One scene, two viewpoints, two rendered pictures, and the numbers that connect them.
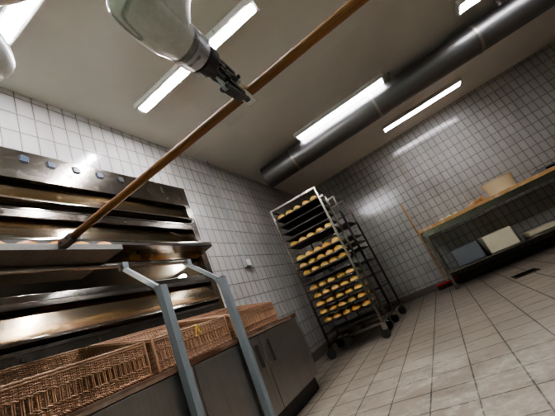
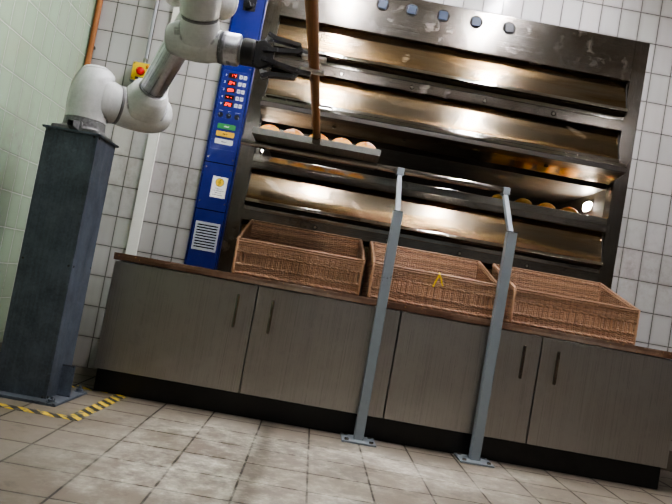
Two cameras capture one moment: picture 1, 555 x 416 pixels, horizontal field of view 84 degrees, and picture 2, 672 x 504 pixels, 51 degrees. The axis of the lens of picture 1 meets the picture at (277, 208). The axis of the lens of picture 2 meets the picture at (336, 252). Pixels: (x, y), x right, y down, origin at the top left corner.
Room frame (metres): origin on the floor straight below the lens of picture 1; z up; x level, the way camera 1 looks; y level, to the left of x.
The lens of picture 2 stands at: (0.14, -1.89, 0.59)
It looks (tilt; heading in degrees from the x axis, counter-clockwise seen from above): 3 degrees up; 67
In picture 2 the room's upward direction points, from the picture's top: 10 degrees clockwise
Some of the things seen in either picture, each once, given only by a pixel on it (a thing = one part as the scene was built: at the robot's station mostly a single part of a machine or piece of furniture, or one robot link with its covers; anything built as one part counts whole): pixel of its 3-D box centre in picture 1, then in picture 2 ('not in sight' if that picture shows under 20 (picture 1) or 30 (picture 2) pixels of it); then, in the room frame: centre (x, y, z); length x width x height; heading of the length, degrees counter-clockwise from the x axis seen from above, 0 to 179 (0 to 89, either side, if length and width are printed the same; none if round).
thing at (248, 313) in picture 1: (229, 320); (558, 301); (2.37, 0.67, 0.72); 0.56 x 0.49 x 0.28; 158
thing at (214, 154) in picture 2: not in sight; (239, 193); (1.25, 2.40, 1.08); 1.93 x 0.16 x 2.15; 68
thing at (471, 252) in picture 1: (467, 253); not in sight; (4.78, -2.22, 0.35); 0.50 x 0.36 x 0.24; 158
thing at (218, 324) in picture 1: (164, 342); (427, 277); (1.80, 0.90, 0.72); 0.56 x 0.49 x 0.28; 158
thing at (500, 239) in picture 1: (496, 240); not in sight; (4.63, -2.61, 0.35); 0.50 x 0.36 x 0.24; 160
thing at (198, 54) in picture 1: (189, 49); (231, 49); (0.54, 0.03, 1.19); 0.09 x 0.06 x 0.09; 68
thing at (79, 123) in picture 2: not in sight; (81, 127); (0.23, 0.98, 1.03); 0.22 x 0.18 x 0.06; 66
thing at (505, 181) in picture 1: (499, 186); not in sight; (4.54, -3.04, 1.01); 0.43 x 0.43 x 0.21
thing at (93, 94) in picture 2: not in sight; (93, 94); (0.24, 1.00, 1.17); 0.18 x 0.16 x 0.22; 11
